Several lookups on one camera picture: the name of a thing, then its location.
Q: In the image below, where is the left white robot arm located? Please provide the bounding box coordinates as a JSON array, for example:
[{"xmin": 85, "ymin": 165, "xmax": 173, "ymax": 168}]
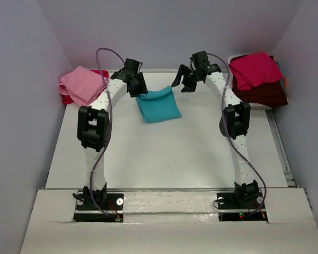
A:
[{"xmin": 76, "ymin": 58, "xmax": 148, "ymax": 209}]

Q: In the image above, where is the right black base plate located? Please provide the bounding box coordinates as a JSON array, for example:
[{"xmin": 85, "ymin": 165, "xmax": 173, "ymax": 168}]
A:
[{"xmin": 213, "ymin": 192, "xmax": 268, "ymax": 222}]

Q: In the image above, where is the pink folded t shirt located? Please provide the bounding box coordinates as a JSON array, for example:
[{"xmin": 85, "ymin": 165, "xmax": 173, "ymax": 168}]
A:
[{"xmin": 58, "ymin": 65, "xmax": 108, "ymax": 105}]

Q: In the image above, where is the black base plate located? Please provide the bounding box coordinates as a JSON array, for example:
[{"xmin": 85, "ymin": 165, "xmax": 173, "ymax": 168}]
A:
[
  {"xmin": 213, "ymin": 192, "xmax": 268, "ymax": 222},
  {"xmin": 73, "ymin": 191, "xmax": 124, "ymax": 223}
]

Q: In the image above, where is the dark red t shirt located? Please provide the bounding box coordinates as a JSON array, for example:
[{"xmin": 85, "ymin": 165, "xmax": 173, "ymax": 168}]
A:
[{"xmin": 232, "ymin": 55, "xmax": 289, "ymax": 108}]

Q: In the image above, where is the turquoise t shirt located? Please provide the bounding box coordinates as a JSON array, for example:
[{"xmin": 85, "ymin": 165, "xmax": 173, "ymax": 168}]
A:
[{"xmin": 136, "ymin": 86, "xmax": 181, "ymax": 123}]

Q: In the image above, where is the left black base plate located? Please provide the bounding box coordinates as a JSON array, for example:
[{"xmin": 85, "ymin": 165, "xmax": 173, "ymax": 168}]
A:
[{"xmin": 73, "ymin": 191, "xmax": 124, "ymax": 223}]

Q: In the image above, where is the white perforated basket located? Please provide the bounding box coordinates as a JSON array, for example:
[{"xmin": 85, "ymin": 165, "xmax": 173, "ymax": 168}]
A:
[{"xmin": 226, "ymin": 56, "xmax": 289, "ymax": 111}]

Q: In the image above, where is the magenta t shirt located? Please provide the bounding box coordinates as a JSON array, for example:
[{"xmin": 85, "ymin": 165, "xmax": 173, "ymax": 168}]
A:
[{"xmin": 229, "ymin": 52, "xmax": 282, "ymax": 91}]

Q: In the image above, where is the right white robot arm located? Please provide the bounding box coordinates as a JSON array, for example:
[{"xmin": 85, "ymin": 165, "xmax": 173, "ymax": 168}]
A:
[{"xmin": 172, "ymin": 51, "xmax": 261, "ymax": 210}]

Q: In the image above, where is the red folded t shirt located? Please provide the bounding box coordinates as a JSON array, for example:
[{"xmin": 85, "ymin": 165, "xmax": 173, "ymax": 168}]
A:
[{"xmin": 61, "ymin": 69, "xmax": 110, "ymax": 105}]

